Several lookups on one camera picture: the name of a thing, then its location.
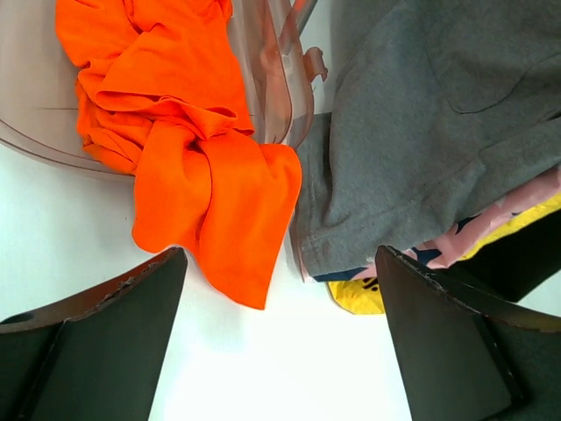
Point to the grey shorts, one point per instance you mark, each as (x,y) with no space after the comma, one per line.
(440,109)

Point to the pink shark print shorts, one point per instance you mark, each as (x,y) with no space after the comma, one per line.
(460,245)

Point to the pink translucent plastic basin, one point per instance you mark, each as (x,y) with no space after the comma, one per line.
(39,107)

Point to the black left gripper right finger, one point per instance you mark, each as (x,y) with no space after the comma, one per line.
(463,353)

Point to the black shorts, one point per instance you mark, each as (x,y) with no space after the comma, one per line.
(512,267)

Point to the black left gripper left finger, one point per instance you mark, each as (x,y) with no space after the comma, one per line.
(95,355)

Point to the yellow shorts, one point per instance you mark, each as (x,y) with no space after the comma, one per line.
(363,297)

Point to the orange shorts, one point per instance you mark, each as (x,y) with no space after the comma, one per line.
(161,97)

